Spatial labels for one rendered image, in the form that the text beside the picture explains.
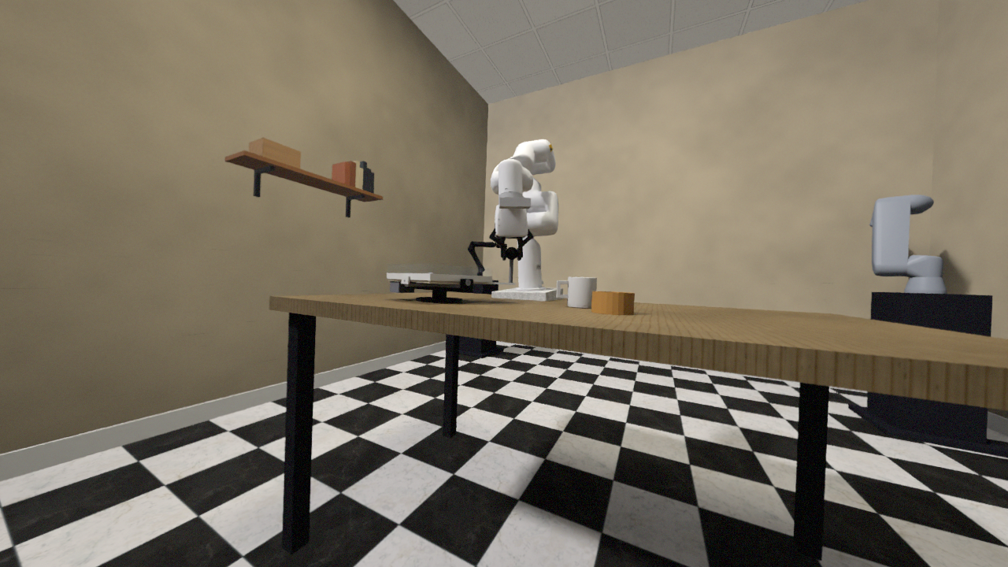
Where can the white mug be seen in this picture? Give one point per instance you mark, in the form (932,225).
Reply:
(579,291)

